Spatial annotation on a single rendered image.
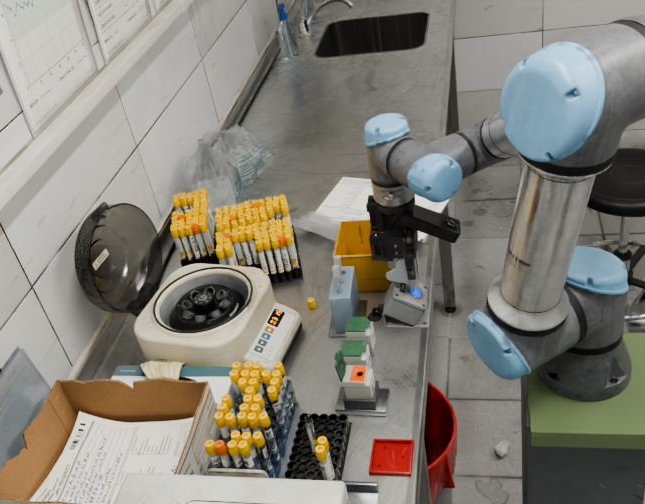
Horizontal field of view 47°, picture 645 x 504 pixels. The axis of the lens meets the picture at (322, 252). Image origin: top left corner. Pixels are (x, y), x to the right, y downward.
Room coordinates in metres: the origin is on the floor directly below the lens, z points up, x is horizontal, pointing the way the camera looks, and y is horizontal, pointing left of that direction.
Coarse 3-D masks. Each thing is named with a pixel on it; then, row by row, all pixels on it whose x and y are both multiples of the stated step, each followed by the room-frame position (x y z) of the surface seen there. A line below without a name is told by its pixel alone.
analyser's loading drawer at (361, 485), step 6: (336, 480) 0.72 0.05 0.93; (348, 486) 0.71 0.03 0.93; (354, 486) 0.71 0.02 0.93; (360, 486) 0.70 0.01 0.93; (366, 486) 0.70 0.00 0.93; (372, 486) 0.70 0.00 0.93; (348, 492) 0.71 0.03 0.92; (354, 492) 0.71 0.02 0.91; (360, 492) 0.70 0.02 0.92; (366, 492) 0.70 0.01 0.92; (372, 492) 0.70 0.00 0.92; (378, 492) 0.70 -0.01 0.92; (354, 498) 0.70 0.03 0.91; (360, 498) 0.69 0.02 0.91; (366, 498) 0.69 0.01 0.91; (372, 498) 0.69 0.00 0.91; (378, 498) 0.69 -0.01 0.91
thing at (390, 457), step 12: (372, 444) 0.82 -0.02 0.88; (384, 444) 0.82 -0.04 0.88; (396, 444) 0.81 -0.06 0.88; (408, 444) 0.81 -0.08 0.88; (372, 456) 0.79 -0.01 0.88; (384, 456) 0.79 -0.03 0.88; (396, 456) 0.79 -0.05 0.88; (408, 456) 0.78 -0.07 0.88; (372, 468) 0.77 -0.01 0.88; (384, 468) 0.77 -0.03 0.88; (396, 468) 0.76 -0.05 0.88; (408, 468) 0.76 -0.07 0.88
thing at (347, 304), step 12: (348, 276) 1.16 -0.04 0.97; (336, 288) 1.13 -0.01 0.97; (348, 288) 1.12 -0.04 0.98; (336, 300) 1.10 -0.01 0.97; (348, 300) 1.10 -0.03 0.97; (360, 300) 1.19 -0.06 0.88; (336, 312) 1.10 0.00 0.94; (348, 312) 1.10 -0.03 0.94; (360, 312) 1.15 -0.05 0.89; (336, 324) 1.10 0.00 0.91; (336, 336) 1.11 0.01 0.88
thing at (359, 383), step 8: (352, 368) 0.93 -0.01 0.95; (360, 368) 0.93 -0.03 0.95; (344, 376) 0.92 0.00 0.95; (352, 376) 0.91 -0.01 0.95; (360, 376) 0.91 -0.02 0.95; (368, 376) 0.91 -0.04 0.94; (344, 384) 0.90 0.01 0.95; (352, 384) 0.90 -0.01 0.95; (360, 384) 0.89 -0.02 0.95; (368, 384) 0.89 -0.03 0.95; (352, 392) 0.90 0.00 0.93; (360, 392) 0.90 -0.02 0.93; (368, 392) 0.89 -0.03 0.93
